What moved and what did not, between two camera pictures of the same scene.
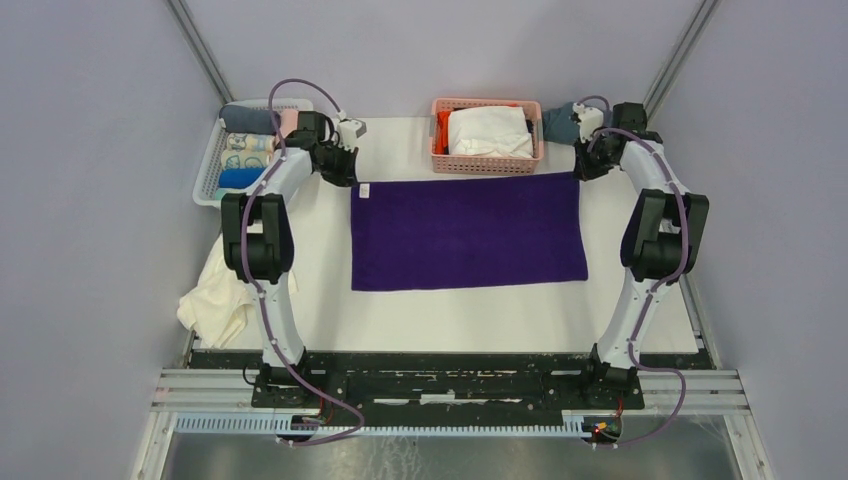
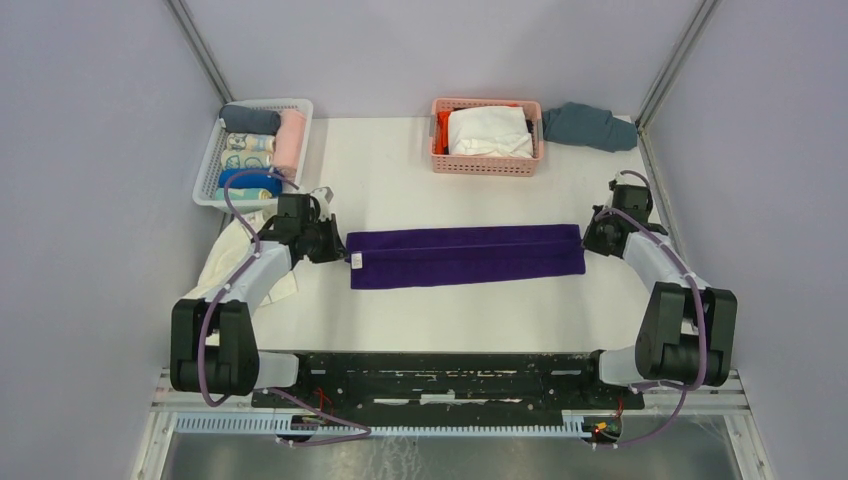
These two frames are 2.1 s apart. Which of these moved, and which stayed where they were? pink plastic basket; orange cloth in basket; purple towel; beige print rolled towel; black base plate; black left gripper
Moved: black left gripper; purple towel
Stayed: beige print rolled towel; black base plate; pink plastic basket; orange cloth in basket
